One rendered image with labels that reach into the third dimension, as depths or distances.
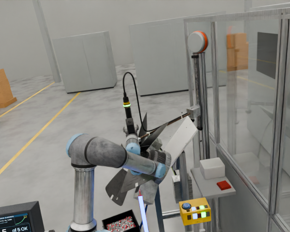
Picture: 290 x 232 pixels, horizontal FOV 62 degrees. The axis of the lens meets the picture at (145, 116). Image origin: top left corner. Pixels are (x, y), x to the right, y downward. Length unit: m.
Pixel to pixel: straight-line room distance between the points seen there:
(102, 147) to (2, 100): 8.82
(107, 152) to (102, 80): 7.98
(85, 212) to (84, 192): 0.09
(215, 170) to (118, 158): 1.14
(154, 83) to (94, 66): 2.62
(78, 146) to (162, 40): 6.12
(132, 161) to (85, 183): 0.22
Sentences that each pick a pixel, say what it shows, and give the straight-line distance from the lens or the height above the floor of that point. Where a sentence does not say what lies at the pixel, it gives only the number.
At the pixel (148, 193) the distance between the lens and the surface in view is 1.74.
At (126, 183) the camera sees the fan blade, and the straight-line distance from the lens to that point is 1.56.
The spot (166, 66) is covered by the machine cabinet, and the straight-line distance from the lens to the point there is 7.09.
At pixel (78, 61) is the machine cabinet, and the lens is 8.98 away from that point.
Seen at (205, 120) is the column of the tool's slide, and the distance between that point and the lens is 2.08.
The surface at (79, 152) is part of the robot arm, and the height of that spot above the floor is 1.62.
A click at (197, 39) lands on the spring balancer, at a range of 1.90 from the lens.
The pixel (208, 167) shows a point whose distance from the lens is 1.98.
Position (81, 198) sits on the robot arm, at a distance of 1.13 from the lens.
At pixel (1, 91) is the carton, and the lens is 9.65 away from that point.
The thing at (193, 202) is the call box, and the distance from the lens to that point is 1.52.
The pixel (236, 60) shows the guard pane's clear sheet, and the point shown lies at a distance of 1.65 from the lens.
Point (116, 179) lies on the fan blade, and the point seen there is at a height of 1.04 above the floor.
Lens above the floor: 2.08
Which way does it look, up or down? 21 degrees down
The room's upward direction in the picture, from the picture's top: 8 degrees counter-clockwise
